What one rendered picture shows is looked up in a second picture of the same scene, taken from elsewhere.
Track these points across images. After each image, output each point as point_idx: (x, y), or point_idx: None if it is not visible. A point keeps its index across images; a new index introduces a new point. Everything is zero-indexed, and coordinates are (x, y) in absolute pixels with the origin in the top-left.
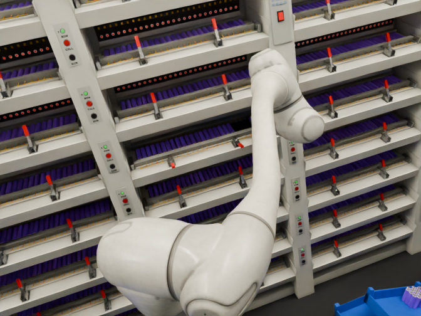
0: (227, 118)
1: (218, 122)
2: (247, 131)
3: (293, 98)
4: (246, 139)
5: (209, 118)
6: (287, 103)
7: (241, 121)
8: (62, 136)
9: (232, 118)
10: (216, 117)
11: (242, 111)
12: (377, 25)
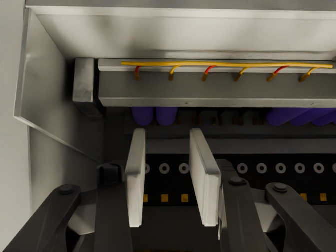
0: (260, 135)
1: (303, 131)
2: (255, 100)
3: None
4: (282, 50)
5: (323, 152)
6: None
7: (203, 109)
8: None
9: (238, 133)
10: (294, 146)
11: (183, 139)
12: None
